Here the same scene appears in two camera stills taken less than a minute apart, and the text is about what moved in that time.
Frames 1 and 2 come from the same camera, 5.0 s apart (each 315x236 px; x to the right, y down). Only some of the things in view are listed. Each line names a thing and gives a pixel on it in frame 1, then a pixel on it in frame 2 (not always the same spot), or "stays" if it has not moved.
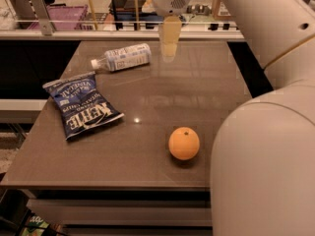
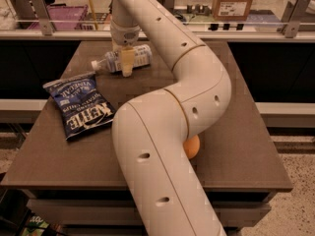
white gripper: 169,0 → 126,36
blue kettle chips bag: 82,104 stays
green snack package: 34,226 stays
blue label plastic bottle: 124,58 stays
